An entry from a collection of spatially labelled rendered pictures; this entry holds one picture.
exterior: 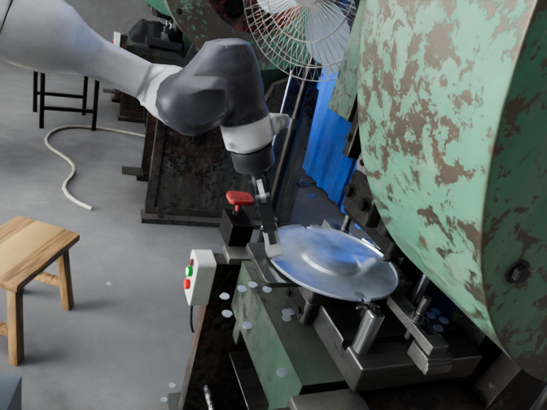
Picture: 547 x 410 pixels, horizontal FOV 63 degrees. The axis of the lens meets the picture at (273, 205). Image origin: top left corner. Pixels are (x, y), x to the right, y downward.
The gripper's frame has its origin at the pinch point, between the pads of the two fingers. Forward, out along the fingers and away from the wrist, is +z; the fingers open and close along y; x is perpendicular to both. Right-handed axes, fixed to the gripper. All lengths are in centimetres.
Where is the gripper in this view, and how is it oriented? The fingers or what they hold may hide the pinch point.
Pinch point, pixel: (272, 240)
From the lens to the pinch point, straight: 88.4
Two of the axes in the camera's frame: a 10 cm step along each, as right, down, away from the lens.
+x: 9.7, -2.3, 0.4
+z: 1.9, 8.6, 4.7
